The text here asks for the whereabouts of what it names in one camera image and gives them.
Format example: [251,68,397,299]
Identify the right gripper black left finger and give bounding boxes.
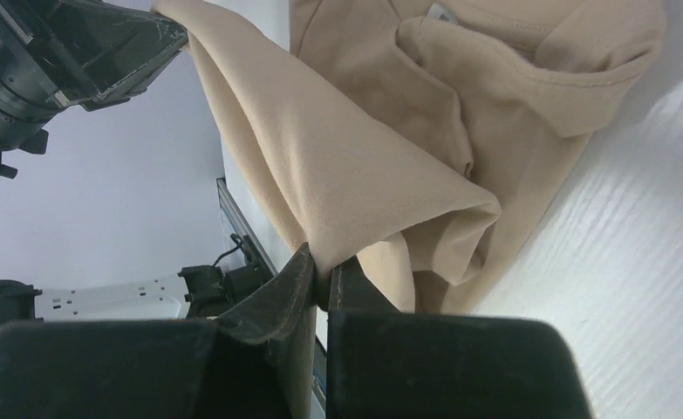
[0,246,315,418]

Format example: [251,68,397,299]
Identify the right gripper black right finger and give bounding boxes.
[326,259,591,418]

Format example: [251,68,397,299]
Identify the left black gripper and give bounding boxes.
[0,1,188,152]

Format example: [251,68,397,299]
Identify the beige t shirt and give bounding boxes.
[154,1,666,314]

